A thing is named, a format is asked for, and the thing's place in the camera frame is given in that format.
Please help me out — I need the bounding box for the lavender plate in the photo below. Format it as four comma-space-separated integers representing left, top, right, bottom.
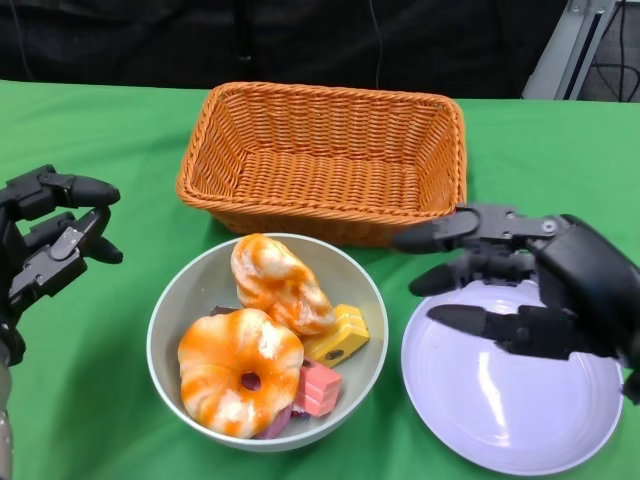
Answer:
399, 277, 626, 476

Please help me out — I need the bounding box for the aluminium frame post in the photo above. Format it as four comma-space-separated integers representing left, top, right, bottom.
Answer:
522, 0, 621, 103

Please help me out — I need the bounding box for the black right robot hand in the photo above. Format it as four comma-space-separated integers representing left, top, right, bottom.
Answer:
392, 202, 640, 401

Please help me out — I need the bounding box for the orange glazed twisted bread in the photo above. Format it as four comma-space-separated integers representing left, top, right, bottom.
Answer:
229, 233, 337, 337

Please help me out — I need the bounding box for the black hanging cable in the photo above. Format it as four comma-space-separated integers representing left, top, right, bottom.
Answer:
367, 0, 387, 90

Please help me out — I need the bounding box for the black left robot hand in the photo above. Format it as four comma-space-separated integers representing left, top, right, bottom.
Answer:
0, 163, 124, 369

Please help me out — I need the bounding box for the yellow toy cake slice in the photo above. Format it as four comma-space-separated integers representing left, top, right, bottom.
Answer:
302, 303, 371, 369

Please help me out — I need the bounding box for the pink toy cake slice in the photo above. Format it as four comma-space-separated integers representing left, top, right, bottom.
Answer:
254, 404, 296, 441

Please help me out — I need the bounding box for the coral toy cake slice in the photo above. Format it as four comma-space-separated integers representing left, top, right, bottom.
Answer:
293, 357, 345, 417

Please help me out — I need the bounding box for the black backdrop curtain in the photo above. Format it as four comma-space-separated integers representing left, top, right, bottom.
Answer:
0, 0, 571, 100

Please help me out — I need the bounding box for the green tablecloth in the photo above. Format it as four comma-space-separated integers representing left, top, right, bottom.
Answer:
0, 77, 640, 480

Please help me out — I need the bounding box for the orange wicker basket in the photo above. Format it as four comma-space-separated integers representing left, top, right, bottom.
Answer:
175, 81, 470, 249

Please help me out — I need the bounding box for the grey-green bowl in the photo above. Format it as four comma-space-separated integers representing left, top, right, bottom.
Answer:
145, 232, 390, 454

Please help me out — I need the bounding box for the orange white ring bread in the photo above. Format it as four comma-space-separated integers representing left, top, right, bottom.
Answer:
177, 308, 305, 440

